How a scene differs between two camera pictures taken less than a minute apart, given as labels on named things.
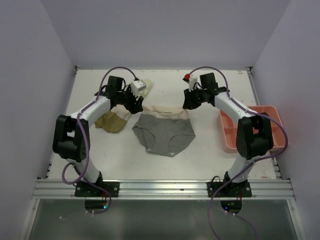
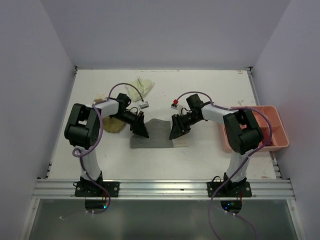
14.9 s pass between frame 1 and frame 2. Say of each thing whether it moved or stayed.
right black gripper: moved
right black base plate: stayed
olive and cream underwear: stayed
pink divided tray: stayed
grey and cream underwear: moved
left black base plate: stayed
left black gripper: moved
